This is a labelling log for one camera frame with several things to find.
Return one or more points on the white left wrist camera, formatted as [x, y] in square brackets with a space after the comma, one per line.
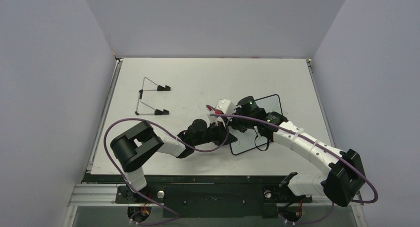
[215, 119]

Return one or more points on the wire whiteboard stand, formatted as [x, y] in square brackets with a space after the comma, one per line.
[148, 95]

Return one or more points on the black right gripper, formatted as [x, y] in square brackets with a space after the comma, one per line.
[242, 124]

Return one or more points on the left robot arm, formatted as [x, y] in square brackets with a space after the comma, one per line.
[138, 144]

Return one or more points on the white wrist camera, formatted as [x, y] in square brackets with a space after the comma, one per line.
[225, 106]
[215, 119]

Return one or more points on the aluminium frame rail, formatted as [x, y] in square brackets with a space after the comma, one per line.
[109, 90]

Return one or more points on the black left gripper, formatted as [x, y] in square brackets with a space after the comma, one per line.
[221, 133]

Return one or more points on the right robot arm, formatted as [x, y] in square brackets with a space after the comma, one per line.
[342, 173]

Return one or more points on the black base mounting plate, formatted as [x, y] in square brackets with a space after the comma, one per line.
[203, 196]

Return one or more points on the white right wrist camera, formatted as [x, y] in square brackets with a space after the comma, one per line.
[225, 106]

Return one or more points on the black framed small whiteboard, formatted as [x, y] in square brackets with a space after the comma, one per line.
[267, 108]

